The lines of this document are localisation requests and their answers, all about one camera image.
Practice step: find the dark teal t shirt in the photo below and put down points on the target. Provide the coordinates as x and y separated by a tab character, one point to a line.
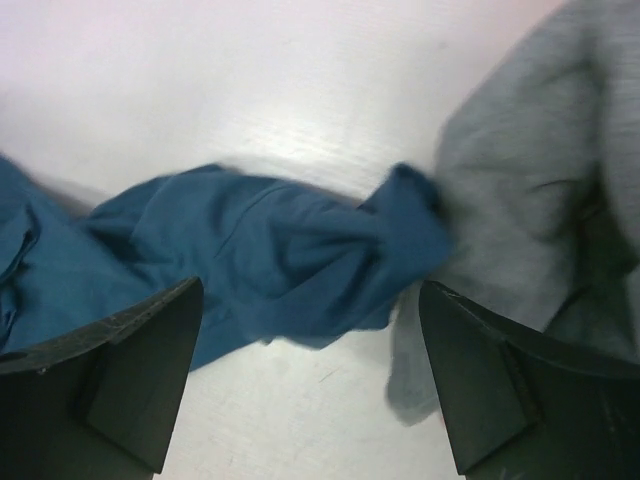
277	259

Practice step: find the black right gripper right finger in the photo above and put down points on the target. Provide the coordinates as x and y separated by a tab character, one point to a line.
518	404

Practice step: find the grey t shirt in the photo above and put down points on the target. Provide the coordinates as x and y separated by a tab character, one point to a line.
538	173

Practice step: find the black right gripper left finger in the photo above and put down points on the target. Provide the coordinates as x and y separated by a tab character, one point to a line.
101	402

